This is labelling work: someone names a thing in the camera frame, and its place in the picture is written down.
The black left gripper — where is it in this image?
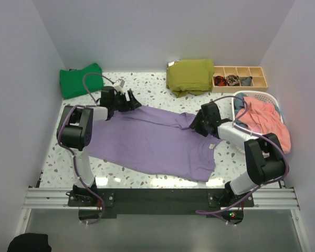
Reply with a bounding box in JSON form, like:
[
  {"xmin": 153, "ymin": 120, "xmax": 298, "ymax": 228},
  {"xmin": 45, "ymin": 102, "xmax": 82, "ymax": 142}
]
[{"xmin": 111, "ymin": 90, "xmax": 141, "ymax": 113}]

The purple t-shirt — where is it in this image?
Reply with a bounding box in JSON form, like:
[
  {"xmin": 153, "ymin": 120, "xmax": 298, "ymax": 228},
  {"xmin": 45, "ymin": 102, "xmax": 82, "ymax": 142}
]
[{"xmin": 88, "ymin": 106, "xmax": 221, "ymax": 182}]

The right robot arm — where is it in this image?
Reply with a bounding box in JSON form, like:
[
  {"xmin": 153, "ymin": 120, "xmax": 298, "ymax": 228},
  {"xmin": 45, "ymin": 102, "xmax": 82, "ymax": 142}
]
[{"xmin": 190, "ymin": 102, "xmax": 289, "ymax": 206}]

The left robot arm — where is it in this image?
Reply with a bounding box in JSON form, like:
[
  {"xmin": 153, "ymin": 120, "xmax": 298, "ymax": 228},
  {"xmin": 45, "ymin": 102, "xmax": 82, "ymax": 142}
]
[{"xmin": 56, "ymin": 86, "xmax": 141, "ymax": 206}]

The folded olive green t-shirt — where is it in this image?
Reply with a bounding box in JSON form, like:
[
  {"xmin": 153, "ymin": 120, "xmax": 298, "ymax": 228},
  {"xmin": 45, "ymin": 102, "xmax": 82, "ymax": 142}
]
[{"xmin": 166, "ymin": 59, "xmax": 215, "ymax": 98}]

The orange black cloth roll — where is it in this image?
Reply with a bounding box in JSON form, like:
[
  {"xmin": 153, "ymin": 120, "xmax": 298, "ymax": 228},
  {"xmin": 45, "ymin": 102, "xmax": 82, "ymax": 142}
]
[{"xmin": 214, "ymin": 76, "xmax": 227, "ymax": 87}]

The wooden compartment box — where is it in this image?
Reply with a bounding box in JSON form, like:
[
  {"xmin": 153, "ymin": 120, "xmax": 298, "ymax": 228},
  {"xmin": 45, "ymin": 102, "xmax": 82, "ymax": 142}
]
[{"xmin": 212, "ymin": 66, "xmax": 268, "ymax": 93}]

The patterned brown cloth roll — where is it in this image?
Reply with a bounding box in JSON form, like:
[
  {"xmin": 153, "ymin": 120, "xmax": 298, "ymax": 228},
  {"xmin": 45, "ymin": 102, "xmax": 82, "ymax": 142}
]
[{"xmin": 226, "ymin": 75, "xmax": 240, "ymax": 87}]

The pink t-shirt in basket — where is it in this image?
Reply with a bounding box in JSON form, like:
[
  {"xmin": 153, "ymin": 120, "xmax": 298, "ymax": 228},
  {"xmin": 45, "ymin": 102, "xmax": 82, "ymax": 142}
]
[{"xmin": 237, "ymin": 96, "xmax": 291, "ymax": 154}]

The dark grey cloth roll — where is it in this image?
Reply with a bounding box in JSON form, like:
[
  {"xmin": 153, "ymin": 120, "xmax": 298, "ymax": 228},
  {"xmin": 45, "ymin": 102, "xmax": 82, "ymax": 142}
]
[{"xmin": 239, "ymin": 76, "xmax": 253, "ymax": 87}]

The white laundry basket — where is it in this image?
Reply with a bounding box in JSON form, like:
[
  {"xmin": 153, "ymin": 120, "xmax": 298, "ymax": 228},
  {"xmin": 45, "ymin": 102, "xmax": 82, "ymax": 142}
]
[{"xmin": 231, "ymin": 91, "xmax": 286, "ymax": 158}]

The black cloth at corner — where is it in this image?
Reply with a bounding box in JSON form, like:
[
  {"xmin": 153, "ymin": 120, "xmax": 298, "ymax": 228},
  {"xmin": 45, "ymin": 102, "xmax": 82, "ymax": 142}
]
[{"xmin": 7, "ymin": 233, "xmax": 52, "ymax": 252}]

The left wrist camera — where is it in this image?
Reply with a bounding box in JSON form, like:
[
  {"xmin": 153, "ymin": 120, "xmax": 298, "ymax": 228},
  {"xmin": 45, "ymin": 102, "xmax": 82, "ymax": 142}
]
[{"xmin": 113, "ymin": 79, "xmax": 125, "ymax": 92}]

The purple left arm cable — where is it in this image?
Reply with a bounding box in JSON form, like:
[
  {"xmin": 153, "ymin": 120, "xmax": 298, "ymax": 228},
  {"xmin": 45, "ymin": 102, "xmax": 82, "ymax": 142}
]
[{"xmin": 57, "ymin": 72, "xmax": 116, "ymax": 225}]

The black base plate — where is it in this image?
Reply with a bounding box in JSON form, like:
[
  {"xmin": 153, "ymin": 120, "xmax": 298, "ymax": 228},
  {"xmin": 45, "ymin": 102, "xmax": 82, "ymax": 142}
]
[{"xmin": 66, "ymin": 188, "xmax": 241, "ymax": 221}]

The aluminium rail frame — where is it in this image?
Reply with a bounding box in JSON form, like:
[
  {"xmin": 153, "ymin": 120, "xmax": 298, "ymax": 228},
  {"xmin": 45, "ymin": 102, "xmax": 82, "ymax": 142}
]
[{"xmin": 14, "ymin": 154, "xmax": 312, "ymax": 252}]

